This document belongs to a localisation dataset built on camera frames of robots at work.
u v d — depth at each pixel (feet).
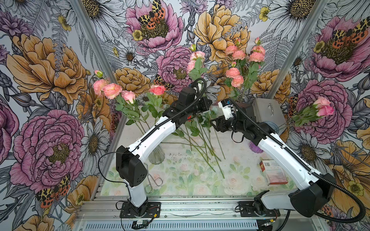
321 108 2.02
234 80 2.67
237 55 2.73
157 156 2.85
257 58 2.51
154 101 2.45
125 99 2.14
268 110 3.28
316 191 1.26
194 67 2.24
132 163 1.44
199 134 3.44
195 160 3.02
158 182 2.73
